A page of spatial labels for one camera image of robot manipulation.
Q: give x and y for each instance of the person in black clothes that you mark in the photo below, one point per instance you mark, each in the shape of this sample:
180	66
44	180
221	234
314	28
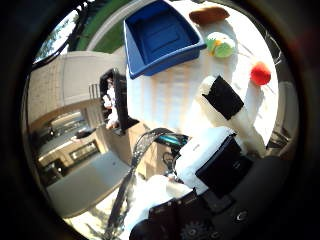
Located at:
85	133

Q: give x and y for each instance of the blue plastic container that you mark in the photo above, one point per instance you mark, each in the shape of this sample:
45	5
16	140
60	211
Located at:
160	36

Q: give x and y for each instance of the red ball toy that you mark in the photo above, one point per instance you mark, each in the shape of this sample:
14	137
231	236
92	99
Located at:
260	74

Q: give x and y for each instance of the brown plush toy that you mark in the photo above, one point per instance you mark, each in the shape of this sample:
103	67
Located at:
208	15

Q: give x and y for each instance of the green crochet plush toy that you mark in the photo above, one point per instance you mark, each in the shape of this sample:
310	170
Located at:
221	46

